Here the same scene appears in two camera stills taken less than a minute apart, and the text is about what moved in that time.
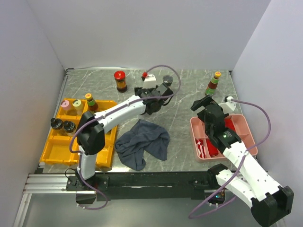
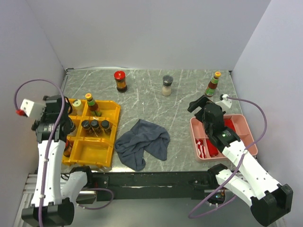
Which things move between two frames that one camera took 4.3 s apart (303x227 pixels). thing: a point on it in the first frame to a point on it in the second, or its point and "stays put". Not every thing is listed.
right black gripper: x=203 y=101 stays put
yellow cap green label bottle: x=92 y=104 stays put
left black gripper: x=137 y=88 to x=43 y=119
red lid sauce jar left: x=120 y=76 stays put
